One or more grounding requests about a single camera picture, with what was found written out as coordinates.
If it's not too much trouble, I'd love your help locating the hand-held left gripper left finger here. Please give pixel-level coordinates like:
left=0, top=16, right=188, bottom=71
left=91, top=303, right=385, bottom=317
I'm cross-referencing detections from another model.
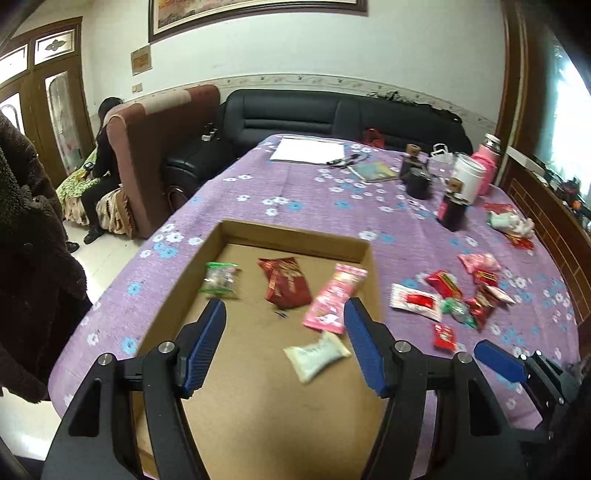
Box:
left=41, top=299, right=228, bottom=480

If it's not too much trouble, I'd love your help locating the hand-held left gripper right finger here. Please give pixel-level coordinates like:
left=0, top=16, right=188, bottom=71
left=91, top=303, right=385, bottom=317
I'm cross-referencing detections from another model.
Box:
left=342, top=296, right=522, bottom=480

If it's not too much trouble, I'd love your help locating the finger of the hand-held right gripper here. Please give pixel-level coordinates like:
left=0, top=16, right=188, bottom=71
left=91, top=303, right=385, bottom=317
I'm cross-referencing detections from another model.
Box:
left=474, top=340, right=578, bottom=416

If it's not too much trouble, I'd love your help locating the pale white snack packet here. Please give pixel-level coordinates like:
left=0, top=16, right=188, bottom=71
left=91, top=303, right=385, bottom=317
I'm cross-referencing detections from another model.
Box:
left=283, top=331, right=352, bottom=384

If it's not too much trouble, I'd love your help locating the dark red snack packet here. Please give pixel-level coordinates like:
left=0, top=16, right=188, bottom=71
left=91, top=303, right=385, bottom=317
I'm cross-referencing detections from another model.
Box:
left=257, top=257, right=312, bottom=310
left=465, top=286, right=502, bottom=330

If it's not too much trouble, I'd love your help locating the small red snack packet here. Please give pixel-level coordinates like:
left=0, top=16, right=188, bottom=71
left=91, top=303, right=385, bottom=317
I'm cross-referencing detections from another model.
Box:
left=433, top=323, right=459, bottom=352

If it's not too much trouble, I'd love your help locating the green and white candy packet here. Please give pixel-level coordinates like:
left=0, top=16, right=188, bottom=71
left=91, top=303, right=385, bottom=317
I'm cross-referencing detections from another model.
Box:
left=198, top=261, right=241, bottom=298

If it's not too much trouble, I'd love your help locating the shallow cardboard box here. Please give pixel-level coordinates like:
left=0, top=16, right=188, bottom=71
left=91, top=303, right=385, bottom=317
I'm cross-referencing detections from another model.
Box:
left=131, top=220, right=393, bottom=480

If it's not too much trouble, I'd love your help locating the red paper packet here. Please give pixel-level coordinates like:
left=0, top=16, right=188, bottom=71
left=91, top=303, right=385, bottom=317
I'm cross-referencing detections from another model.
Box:
left=484, top=202, right=536, bottom=251

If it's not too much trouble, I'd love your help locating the white figurine toy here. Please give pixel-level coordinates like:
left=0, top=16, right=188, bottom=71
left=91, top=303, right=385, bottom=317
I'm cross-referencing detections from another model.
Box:
left=487, top=210, right=535, bottom=238

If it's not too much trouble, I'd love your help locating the wooden cabinet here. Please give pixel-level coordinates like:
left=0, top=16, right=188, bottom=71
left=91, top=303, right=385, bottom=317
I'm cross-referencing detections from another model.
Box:
left=501, top=178, right=591, bottom=324

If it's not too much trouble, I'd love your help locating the purple floral tablecloth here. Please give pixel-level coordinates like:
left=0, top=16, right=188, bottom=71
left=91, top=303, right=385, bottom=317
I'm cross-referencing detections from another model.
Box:
left=48, top=133, right=580, bottom=480

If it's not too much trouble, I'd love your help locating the dark bottle with wooden stopper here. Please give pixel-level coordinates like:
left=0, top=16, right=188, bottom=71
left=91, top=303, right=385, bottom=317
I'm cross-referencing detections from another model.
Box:
left=438, top=178, right=469, bottom=232

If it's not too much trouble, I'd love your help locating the patterned beige blanket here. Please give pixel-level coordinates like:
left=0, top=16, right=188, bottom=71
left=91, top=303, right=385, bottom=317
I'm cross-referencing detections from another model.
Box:
left=96, top=188, right=134, bottom=236

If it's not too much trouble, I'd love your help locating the thin book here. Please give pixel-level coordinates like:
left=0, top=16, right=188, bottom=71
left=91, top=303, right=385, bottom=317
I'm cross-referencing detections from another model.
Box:
left=347, top=161, right=400, bottom=183

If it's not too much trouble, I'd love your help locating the white cup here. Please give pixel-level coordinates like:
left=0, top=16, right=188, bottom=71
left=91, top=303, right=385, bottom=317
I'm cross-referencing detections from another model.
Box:
left=450, top=154, right=488, bottom=205

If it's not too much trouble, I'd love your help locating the black jar with wooden lid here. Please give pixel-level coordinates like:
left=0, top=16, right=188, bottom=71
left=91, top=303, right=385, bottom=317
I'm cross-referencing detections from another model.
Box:
left=400, top=144, right=428, bottom=178

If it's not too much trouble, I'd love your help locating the brown armchair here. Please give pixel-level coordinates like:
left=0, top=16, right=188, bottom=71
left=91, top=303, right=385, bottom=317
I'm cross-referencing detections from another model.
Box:
left=106, top=84, right=221, bottom=238

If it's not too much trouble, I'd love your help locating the pink thermos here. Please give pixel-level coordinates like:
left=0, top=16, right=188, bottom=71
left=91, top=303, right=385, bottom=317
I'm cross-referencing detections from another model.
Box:
left=471, top=134, right=504, bottom=195

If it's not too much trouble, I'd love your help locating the white paper sheet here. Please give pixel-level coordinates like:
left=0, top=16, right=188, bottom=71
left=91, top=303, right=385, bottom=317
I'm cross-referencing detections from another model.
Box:
left=269, top=136, right=346, bottom=164

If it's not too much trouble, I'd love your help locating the green floral cloth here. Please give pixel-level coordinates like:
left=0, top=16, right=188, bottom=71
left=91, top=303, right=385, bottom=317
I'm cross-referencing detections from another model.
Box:
left=55, top=148, right=100, bottom=224

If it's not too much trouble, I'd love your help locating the black leather sofa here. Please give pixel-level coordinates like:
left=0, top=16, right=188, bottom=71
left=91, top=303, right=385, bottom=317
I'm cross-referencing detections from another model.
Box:
left=164, top=89, right=474, bottom=199

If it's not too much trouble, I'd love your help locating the wooden glass-panel door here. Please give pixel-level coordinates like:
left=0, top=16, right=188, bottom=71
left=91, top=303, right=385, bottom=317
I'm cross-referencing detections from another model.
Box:
left=0, top=17, right=95, bottom=188

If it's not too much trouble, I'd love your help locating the clear container with white handle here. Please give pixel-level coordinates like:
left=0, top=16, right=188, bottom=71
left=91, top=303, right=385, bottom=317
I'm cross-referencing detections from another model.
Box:
left=427, top=143, right=460, bottom=178

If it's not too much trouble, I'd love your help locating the wooden wall plaque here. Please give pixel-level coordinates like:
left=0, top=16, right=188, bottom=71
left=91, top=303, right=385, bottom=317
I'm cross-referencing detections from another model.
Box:
left=130, top=45, right=153, bottom=76

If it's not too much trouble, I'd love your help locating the framed wall picture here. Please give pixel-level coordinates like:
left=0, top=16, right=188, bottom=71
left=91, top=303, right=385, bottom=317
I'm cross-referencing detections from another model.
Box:
left=148, top=0, right=369, bottom=43

